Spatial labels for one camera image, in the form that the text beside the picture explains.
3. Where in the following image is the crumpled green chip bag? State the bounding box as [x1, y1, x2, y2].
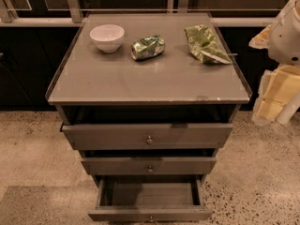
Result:
[184, 24, 232, 65]

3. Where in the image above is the metal window frame rail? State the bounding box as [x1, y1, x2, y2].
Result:
[0, 0, 289, 27]

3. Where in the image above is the grey middle drawer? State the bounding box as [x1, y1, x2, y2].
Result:
[82, 157, 217, 175]

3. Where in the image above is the white cylindrical post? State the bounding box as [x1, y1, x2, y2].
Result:
[276, 92, 300, 124]

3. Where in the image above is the grey drawer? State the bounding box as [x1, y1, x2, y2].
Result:
[82, 157, 217, 175]
[89, 175, 212, 222]
[62, 123, 233, 150]

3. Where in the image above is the crushed green soda can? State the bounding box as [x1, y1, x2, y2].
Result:
[130, 35, 165, 61]

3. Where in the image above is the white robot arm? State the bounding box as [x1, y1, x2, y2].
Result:
[248, 0, 300, 126]

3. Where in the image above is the grey bottom drawer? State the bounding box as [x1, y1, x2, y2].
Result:
[89, 175, 212, 222]

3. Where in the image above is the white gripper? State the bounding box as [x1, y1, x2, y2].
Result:
[248, 25, 300, 126]

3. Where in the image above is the grey top drawer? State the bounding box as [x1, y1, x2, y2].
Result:
[62, 123, 233, 150]

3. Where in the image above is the white ceramic bowl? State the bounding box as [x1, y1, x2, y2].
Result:
[90, 24, 125, 53]

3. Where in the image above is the grey drawer cabinet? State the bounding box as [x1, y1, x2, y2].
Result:
[45, 12, 253, 186]

